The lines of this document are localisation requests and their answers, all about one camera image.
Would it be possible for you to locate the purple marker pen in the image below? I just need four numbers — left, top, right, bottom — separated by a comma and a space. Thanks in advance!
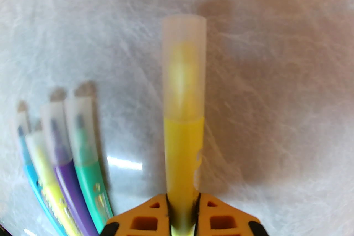
40, 88, 99, 234

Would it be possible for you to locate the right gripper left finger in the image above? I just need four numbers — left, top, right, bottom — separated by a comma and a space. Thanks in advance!
101, 193, 170, 236

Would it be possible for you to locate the green marker pen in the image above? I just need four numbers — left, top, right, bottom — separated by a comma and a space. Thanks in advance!
65, 83, 114, 225

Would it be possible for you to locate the blue marker pen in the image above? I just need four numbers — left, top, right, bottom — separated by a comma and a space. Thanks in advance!
15, 102, 67, 236

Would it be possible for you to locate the yellow marker pen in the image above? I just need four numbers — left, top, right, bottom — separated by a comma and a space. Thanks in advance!
25, 121, 82, 236
162, 15, 207, 236

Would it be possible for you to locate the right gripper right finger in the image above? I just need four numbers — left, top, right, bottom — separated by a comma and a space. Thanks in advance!
194, 193, 270, 236

